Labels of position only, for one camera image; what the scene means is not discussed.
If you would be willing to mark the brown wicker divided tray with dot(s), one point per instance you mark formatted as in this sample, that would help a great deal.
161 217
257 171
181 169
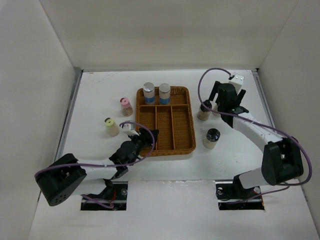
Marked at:
174 121

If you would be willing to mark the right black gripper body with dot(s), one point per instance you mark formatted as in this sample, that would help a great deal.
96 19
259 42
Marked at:
220 107

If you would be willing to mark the grey lid grinder bottle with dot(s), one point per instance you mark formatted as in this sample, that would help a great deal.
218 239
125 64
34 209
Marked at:
215 111

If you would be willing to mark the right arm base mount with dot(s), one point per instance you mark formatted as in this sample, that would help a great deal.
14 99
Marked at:
231 196

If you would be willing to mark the silver lid blue label jar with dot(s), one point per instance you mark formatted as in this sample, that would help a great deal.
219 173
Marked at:
149 93

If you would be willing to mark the yellow cap spice bottle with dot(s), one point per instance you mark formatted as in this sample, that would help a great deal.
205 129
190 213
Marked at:
111 127

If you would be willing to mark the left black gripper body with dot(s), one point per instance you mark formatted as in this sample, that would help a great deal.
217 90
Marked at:
137 140

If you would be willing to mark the black round cap spice bottle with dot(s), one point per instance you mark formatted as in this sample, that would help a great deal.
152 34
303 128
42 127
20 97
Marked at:
211 138

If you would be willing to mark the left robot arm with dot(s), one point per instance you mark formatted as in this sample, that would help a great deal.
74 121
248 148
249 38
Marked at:
70 176

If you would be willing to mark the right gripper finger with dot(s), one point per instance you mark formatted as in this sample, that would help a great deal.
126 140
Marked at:
214 91
240 96

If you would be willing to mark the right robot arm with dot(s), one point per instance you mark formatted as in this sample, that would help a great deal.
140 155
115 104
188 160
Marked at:
281 157

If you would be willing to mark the pink cap spice bottle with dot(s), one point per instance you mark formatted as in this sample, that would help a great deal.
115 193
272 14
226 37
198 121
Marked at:
126 108

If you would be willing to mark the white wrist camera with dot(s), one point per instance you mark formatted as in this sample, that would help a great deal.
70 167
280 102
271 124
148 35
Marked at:
237 81
128 129

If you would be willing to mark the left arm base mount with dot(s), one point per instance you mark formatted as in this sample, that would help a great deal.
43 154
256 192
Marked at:
114 196

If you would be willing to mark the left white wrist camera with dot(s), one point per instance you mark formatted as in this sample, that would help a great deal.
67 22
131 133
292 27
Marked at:
128 129

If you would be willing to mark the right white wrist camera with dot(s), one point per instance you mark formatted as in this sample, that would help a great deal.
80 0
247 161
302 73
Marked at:
237 81

